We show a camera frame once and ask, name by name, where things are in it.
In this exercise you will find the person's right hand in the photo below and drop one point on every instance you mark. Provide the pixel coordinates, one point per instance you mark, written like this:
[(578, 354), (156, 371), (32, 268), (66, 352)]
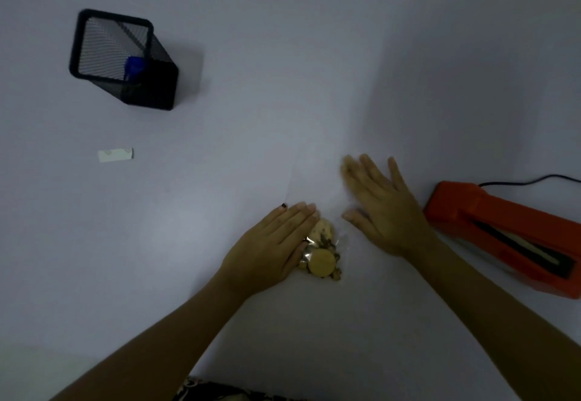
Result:
[(390, 214)]

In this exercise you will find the person's left hand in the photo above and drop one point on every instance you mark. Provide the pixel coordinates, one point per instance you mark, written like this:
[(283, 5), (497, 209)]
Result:
[(263, 255)]

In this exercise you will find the person's left little finger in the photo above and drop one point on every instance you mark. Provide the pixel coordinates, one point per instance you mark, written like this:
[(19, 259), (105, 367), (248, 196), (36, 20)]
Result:
[(272, 217)]

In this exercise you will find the person's right little finger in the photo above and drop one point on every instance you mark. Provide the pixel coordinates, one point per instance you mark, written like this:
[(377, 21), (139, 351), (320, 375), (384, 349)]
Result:
[(396, 174)]

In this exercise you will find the person's left thumb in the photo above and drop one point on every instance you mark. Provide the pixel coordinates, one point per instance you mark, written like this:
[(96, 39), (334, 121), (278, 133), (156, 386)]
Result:
[(300, 256)]

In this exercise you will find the person's left middle finger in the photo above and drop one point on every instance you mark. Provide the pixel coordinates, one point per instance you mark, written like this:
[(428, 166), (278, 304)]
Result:
[(297, 223)]

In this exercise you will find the person's right thumb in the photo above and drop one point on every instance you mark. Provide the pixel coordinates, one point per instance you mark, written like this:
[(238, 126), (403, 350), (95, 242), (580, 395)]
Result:
[(358, 221)]

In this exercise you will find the clear plastic snack bag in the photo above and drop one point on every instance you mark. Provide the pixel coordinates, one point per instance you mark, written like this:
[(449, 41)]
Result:
[(324, 196)]

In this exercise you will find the person's left forearm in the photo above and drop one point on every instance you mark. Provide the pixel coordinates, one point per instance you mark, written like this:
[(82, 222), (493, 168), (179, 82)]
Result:
[(163, 346)]

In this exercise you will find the person's right forearm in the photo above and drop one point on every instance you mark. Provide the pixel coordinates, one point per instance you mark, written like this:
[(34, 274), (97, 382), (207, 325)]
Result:
[(490, 319)]

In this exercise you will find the round tan biscuit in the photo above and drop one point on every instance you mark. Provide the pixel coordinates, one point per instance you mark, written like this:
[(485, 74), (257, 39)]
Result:
[(323, 262)]

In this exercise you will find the pale speckled biscuit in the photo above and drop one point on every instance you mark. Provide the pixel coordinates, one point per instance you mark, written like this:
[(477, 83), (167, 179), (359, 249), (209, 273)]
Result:
[(325, 230)]

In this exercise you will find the orange heat sealer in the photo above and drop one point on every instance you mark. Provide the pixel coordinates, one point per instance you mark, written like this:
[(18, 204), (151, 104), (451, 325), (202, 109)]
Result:
[(508, 221)]

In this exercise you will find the person's patterned dark clothing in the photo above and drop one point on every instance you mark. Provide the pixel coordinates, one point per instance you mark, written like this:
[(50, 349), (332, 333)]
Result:
[(231, 391)]

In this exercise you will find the small white paper strip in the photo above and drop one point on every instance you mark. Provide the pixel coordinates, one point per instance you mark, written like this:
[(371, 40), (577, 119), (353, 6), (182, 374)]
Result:
[(115, 155)]

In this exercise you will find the black mesh pen holder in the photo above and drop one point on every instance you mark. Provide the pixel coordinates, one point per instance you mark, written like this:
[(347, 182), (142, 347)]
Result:
[(150, 81)]

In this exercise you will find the blue pen cap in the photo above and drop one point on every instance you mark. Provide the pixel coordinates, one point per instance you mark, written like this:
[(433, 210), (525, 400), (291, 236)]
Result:
[(135, 67)]

